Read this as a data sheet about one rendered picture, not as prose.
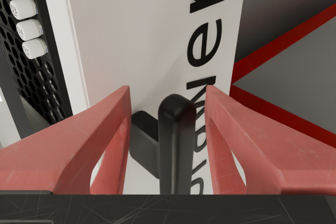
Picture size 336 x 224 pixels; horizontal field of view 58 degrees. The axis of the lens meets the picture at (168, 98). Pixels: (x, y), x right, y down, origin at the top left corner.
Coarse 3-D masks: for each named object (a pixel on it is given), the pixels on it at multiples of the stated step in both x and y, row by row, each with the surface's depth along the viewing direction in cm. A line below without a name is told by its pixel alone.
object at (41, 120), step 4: (20, 96) 38; (24, 100) 37; (24, 104) 37; (28, 104) 36; (28, 108) 36; (32, 108) 36; (32, 112) 35; (36, 112) 35; (36, 116) 35; (40, 116) 34; (40, 120) 34; (44, 120) 34; (40, 124) 35; (44, 124) 34; (48, 124) 33
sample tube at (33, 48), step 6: (24, 42) 21; (30, 42) 21; (36, 42) 21; (42, 42) 21; (24, 48) 21; (30, 48) 21; (36, 48) 21; (42, 48) 21; (30, 54) 21; (36, 54) 21; (42, 54) 22
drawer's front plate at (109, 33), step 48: (48, 0) 11; (96, 0) 11; (144, 0) 12; (192, 0) 15; (240, 0) 18; (96, 48) 12; (144, 48) 14; (96, 96) 13; (144, 96) 15; (192, 96) 18; (144, 192) 19; (192, 192) 25
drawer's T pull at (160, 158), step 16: (176, 96) 12; (144, 112) 15; (160, 112) 12; (176, 112) 11; (192, 112) 12; (144, 128) 14; (160, 128) 12; (176, 128) 12; (192, 128) 12; (144, 144) 14; (160, 144) 13; (176, 144) 12; (192, 144) 13; (144, 160) 15; (160, 160) 14; (176, 160) 13; (192, 160) 14; (160, 176) 14; (176, 176) 13; (160, 192) 15; (176, 192) 14
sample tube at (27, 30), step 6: (18, 24) 20; (24, 24) 20; (30, 24) 20; (36, 24) 20; (18, 30) 20; (24, 30) 20; (30, 30) 20; (36, 30) 20; (42, 30) 21; (24, 36) 20; (30, 36) 20; (36, 36) 21
